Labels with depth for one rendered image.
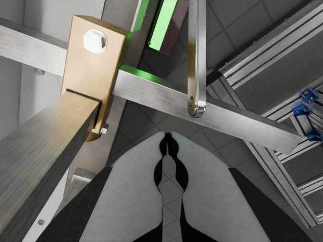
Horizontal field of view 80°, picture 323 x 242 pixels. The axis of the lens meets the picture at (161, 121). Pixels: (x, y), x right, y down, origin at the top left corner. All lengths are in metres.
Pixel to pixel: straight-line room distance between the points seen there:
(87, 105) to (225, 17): 0.95
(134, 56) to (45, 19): 0.20
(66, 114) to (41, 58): 0.08
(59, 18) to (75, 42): 0.26
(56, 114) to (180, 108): 0.13
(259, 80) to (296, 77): 0.16
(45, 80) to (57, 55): 0.28
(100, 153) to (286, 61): 0.83
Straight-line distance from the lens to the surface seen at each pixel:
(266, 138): 0.28
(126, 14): 0.35
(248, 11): 1.13
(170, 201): 1.63
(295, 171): 1.36
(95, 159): 0.47
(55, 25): 0.48
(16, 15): 0.49
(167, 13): 0.35
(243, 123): 0.25
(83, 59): 0.21
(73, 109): 0.19
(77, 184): 0.47
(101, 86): 0.21
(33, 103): 0.55
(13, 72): 0.52
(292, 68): 1.03
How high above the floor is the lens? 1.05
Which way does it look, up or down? 63 degrees down
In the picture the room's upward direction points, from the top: 179 degrees clockwise
